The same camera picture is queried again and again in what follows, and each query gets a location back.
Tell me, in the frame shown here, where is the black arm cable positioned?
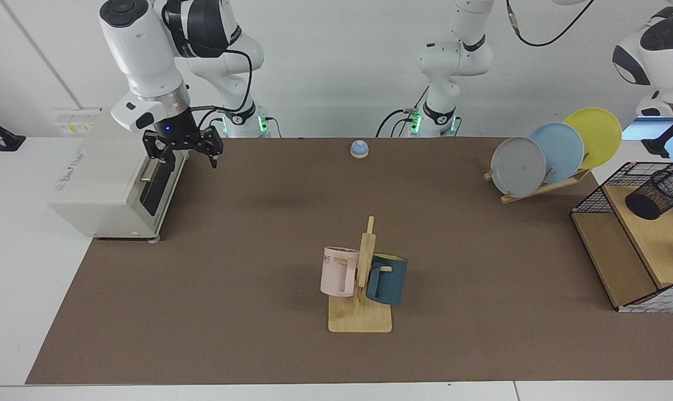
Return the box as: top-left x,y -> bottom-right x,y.
506,0 -> 596,48
189,47 -> 255,130

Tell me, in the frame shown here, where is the wire basket with wooden floor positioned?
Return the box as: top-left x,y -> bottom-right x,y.
570,162 -> 673,312

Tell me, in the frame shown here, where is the white wall socket box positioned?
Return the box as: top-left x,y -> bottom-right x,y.
54,107 -> 103,137

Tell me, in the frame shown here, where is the grey plate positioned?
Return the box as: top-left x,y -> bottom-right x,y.
491,137 -> 547,198

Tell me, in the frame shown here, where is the dark teal cup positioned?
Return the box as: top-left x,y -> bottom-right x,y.
365,253 -> 408,306

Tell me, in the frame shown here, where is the light blue plate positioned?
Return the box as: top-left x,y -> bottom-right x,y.
529,123 -> 584,184

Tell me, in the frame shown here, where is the brown table cloth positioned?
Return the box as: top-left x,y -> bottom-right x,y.
26,137 -> 673,385

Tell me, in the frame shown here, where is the pale toaster oven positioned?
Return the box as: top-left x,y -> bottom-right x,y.
48,131 -> 190,241

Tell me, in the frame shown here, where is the yellow plate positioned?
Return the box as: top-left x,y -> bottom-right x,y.
563,107 -> 622,170

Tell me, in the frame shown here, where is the black base cable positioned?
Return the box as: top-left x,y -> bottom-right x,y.
375,84 -> 426,138

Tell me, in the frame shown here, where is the black mesh pen holder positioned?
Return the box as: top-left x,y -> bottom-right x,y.
625,170 -> 673,221

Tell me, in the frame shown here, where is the wooden plate rack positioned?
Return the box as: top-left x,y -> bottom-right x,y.
484,153 -> 592,204

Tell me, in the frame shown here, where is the pink cup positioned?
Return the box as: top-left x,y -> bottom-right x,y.
320,246 -> 360,298

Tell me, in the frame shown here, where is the black desk clamp stand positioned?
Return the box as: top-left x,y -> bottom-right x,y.
0,106 -> 26,152

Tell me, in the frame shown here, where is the wooden cup stand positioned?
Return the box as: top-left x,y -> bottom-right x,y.
328,216 -> 393,334

